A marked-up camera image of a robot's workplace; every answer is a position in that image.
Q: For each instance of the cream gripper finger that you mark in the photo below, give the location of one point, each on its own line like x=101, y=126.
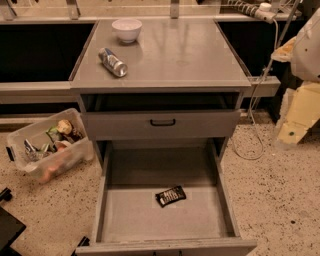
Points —
x=284, y=53
x=300, y=110

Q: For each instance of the black rxbar chocolate bar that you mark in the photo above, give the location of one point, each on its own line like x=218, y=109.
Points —
x=170, y=196

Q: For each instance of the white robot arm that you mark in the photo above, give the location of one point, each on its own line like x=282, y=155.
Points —
x=305, y=62

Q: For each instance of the grey drawer cabinet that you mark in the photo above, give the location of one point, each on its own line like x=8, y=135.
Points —
x=175, y=65

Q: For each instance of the grey top drawer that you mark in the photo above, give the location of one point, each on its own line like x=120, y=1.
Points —
x=160, y=125

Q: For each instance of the grey open middle drawer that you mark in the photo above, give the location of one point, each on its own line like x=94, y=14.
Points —
x=130, y=222

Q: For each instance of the white power strip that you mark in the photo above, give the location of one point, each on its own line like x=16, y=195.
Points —
x=262, y=12

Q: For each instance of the white ceramic bowl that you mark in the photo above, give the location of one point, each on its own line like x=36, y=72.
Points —
x=127, y=30

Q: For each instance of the silver drink can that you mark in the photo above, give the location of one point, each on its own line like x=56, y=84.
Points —
x=112, y=62

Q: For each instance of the snack items in bin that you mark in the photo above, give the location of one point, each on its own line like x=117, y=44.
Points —
x=61, y=136

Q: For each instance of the clear plastic storage bin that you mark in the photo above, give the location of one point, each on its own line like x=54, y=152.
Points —
x=57, y=163

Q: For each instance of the black equipment base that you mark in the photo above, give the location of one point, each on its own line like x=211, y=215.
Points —
x=10, y=229

